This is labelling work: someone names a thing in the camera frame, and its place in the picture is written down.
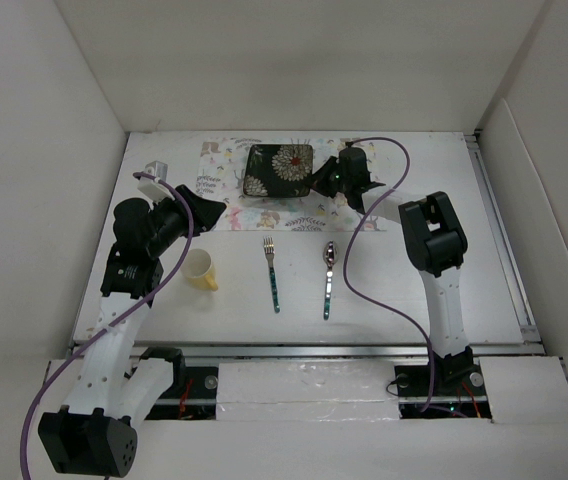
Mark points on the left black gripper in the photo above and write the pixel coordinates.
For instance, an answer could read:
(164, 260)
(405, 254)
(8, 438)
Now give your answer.
(204, 211)

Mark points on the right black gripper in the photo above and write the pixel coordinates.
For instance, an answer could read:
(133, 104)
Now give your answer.
(318, 178)

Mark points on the floral patterned placemat cloth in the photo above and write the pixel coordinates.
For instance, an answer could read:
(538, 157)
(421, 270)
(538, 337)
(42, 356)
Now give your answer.
(220, 177)

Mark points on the yellow mug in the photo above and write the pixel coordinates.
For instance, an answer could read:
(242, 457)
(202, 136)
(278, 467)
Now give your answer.
(199, 271)

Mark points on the black floral square plate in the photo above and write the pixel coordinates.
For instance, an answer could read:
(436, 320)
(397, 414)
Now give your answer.
(278, 171)

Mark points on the fork with green handle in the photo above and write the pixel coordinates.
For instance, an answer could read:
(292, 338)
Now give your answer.
(268, 246)

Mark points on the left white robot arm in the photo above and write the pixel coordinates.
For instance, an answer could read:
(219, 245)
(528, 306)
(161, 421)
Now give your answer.
(94, 432)

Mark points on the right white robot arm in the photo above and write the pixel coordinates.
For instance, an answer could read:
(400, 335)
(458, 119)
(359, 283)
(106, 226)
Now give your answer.
(435, 243)

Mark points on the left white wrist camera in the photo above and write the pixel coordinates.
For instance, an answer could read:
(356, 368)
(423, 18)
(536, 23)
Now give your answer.
(150, 185)

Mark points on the spoon with green handle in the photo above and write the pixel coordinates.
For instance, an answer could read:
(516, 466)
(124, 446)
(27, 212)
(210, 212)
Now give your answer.
(330, 257)

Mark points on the aluminium rail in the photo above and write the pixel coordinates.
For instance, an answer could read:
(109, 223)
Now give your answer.
(240, 351)

